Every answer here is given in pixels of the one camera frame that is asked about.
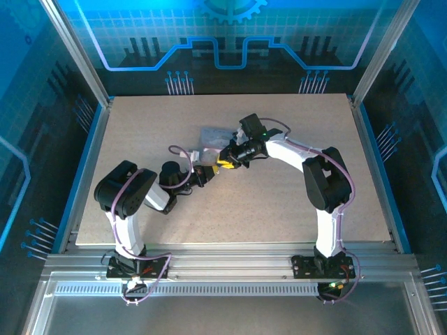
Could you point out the blue cartoon print tin box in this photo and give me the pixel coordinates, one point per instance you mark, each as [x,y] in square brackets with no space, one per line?
[213,139]

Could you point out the aluminium frame upright post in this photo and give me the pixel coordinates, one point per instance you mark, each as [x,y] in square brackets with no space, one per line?
[384,52]
[75,52]

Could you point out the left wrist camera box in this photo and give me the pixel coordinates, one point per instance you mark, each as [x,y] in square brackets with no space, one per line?
[195,155]

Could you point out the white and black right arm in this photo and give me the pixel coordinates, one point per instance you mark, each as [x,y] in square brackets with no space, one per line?
[326,230]

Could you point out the aluminium frame side rail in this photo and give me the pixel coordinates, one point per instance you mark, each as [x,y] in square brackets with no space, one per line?
[89,167]
[375,167]

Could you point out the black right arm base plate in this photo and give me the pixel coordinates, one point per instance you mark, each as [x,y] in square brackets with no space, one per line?
[304,267]

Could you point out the grey metal shelf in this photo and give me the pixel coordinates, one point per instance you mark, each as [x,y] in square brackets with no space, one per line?
[227,314]

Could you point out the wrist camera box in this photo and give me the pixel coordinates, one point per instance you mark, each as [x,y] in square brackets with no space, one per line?
[195,155]
[252,126]

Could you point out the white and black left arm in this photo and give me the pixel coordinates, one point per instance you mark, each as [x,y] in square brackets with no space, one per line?
[127,227]

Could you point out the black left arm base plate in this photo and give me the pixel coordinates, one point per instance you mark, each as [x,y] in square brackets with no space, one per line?
[157,268]

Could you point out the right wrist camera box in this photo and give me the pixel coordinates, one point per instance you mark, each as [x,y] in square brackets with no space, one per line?
[252,126]

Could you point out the aluminium frame cross beam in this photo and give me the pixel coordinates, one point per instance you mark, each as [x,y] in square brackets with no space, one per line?
[227,260]

